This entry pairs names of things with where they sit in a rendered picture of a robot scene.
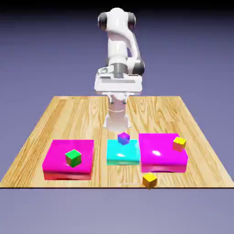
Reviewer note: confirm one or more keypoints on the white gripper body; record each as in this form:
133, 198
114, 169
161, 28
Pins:
118, 86

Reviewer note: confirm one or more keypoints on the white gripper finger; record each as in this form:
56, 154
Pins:
124, 99
111, 99

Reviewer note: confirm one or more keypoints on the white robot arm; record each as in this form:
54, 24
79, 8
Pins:
117, 49

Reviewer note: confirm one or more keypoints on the small purple cube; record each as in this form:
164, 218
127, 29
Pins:
123, 138

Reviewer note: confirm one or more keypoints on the small green cube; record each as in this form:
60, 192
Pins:
73, 158

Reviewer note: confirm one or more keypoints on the small yellow cube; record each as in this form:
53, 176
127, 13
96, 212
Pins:
179, 144

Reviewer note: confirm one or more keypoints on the small orange cube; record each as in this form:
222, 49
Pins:
149, 181

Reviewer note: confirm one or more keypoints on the large cyan box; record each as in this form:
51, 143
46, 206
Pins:
122, 153

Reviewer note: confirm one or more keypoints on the large magenta box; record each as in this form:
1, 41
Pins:
54, 157
160, 155

